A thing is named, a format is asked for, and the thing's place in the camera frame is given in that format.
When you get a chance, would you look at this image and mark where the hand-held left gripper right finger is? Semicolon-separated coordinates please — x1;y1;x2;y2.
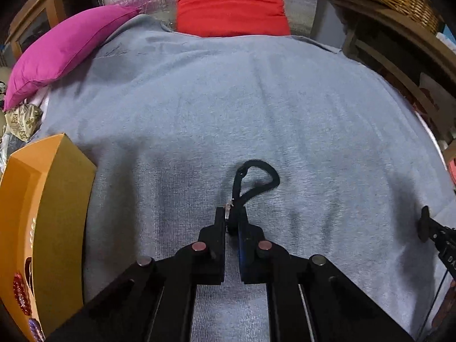
237;208;416;342

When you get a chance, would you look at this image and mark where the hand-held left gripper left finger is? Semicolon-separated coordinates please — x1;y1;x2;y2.
46;207;229;342

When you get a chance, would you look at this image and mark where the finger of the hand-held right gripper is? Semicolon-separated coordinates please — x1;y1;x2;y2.
418;205;446;253

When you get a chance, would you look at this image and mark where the black hair tie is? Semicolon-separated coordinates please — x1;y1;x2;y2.
224;160;280;236

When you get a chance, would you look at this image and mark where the orange cardboard box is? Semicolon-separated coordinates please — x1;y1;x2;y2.
0;133;97;342

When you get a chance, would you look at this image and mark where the red spiral hair tie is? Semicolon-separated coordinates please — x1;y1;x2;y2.
12;272;33;317

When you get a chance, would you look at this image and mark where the purple spiral hair tie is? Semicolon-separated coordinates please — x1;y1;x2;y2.
28;319;45;342

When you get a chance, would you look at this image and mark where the grey blanket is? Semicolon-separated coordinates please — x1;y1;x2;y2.
30;14;456;342

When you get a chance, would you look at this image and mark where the dark wooden shelf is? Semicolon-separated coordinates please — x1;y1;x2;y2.
321;0;456;146

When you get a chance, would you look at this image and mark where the pale pink sheet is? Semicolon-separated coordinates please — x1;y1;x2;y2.
33;86;51;115

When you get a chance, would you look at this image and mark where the gold patterned cloth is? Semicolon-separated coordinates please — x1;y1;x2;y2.
0;101;44;143

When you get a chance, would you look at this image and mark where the red cushion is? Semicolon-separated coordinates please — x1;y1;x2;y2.
174;0;292;38

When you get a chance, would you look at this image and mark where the magenta pillow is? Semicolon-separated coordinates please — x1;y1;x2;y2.
3;5;140;112

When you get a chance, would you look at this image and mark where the wooden cabinet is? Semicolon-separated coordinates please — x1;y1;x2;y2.
5;0;98;65

